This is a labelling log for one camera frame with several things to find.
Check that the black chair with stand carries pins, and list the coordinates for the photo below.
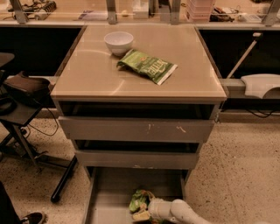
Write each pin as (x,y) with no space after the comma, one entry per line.
(16,116)

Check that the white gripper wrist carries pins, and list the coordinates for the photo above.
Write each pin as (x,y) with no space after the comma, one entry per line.
(155,208)

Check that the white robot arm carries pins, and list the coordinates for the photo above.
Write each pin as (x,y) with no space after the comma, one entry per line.
(183,214)

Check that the white stick with knob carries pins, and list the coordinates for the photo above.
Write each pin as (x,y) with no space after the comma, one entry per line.
(256,37)

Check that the grey bottom drawer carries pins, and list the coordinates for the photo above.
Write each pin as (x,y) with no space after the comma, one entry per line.
(111,191)

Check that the green kettle chip bag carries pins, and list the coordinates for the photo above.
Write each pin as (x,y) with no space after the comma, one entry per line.
(156,69)

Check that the grey drawer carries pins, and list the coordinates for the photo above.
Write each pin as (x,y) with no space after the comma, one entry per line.
(136,129)
(137,159)
(111,191)

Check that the white bowl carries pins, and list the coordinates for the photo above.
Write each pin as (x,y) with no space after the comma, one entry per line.
(119,42)

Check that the black shoe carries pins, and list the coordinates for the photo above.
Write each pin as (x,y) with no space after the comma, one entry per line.
(33,218)

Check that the pink stacked bins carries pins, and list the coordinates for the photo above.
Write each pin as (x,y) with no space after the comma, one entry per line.
(199,10)

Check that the grey top drawer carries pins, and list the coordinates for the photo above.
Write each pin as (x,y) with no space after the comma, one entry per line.
(136,129)

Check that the grey drawer cabinet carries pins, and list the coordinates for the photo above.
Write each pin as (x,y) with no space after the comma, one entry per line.
(91,85)

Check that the dark trouser leg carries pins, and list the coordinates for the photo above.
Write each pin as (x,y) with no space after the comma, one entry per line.
(7,211)

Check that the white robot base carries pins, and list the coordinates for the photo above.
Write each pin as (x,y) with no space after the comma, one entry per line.
(258,85)

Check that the grey middle drawer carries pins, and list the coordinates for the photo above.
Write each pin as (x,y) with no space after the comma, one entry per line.
(137,159)

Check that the green rice chip bag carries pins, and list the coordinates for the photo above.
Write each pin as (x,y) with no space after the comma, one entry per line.
(138,202)

